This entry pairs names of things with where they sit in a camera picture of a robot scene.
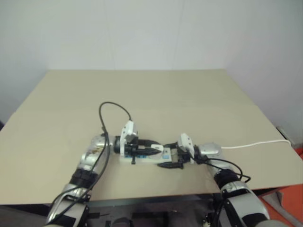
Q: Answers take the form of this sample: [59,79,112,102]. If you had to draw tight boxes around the white charger plug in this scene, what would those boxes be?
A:
[151,143,165,155]

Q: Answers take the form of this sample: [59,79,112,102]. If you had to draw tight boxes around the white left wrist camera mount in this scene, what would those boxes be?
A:
[119,120,139,157]

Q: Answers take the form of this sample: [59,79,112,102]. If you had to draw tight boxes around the white power strip cable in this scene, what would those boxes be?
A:
[220,140,292,149]

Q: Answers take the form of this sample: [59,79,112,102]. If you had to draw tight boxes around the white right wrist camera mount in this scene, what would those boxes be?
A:
[177,133,198,164]

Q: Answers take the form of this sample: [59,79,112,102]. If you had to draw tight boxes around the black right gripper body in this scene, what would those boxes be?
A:
[170,141,191,170]

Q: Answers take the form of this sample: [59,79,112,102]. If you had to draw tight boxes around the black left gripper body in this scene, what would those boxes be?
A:
[125,136,145,165]

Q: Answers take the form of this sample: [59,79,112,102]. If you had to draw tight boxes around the orange floor mat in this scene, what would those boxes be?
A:
[258,145,303,227]

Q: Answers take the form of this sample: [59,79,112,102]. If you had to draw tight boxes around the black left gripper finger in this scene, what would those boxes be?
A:
[137,139,162,147]
[138,147,160,155]

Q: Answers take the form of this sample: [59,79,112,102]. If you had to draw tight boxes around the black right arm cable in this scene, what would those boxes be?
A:
[196,157,252,227]

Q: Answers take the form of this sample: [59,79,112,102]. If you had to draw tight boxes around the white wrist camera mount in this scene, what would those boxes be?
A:
[119,120,139,157]
[177,133,198,164]

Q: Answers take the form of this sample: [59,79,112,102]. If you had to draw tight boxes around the white power strip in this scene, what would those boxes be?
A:
[119,146,191,166]

